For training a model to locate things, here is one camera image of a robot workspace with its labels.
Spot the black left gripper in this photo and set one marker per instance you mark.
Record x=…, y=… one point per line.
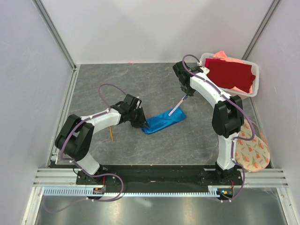
x=142, y=122

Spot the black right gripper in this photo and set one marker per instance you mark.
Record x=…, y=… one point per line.
x=189, y=92

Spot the blue cloth napkin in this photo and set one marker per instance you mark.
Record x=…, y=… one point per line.
x=164, y=120

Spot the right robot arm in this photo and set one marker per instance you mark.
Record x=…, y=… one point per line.
x=227, y=118

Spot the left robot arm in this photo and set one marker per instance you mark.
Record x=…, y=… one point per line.
x=75, y=137

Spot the red cloth in basket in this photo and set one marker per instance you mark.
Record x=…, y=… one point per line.
x=231, y=75

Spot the salmon cloth in basket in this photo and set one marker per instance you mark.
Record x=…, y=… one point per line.
x=221, y=55

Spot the white plastic basket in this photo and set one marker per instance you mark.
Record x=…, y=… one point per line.
x=255, y=71

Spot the floral oval placemat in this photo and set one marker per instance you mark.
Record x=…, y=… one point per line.
x=253, y=155

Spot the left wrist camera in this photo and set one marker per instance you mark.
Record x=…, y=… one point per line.
x=132, y=102

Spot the slotted cable duct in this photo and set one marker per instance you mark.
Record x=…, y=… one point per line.
x=94, y=192

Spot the right aluminium corner post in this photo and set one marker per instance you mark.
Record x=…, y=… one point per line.
x=261, y=28

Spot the aluminium corner post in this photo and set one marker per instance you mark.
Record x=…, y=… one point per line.
x=261, y=28
x=54, y=32

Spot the left aluminium corner post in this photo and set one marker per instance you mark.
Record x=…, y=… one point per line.
x=54, y=32

